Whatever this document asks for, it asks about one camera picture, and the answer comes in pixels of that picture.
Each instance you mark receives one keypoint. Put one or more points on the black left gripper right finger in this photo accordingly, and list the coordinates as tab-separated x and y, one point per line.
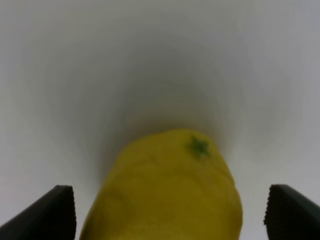
290	215

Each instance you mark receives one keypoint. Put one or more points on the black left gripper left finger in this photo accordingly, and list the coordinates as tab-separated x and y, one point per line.
51	217

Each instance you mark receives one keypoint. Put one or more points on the yellow lemon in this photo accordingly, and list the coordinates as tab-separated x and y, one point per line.
173	185

